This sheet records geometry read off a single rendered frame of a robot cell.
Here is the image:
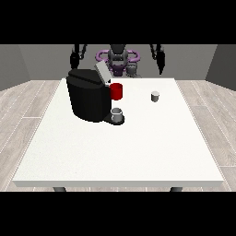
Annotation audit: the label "pale grey machine lid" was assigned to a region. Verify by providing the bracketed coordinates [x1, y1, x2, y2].
[93, 60, 112, 85]

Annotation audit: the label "grey robot trunk purple rings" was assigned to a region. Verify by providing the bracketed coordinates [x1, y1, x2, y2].
[95, 44, 143, 78]

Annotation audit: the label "black coffee machine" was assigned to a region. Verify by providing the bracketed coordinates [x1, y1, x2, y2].
[65, 67, 125, 126]

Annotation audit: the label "small grey cup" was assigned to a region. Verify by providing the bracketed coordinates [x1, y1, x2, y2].
[110, 107, 124, 124]

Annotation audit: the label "small grey coffee pod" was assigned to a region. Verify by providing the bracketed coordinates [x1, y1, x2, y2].
[150, 90, 160, 103]

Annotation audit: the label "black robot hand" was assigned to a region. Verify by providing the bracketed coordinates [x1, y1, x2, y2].
[69, 51, 82, 71]
[155, 52, 167, 76]

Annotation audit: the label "red pod holder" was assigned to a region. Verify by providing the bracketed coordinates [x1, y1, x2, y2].
[109, 82, 124, 101]

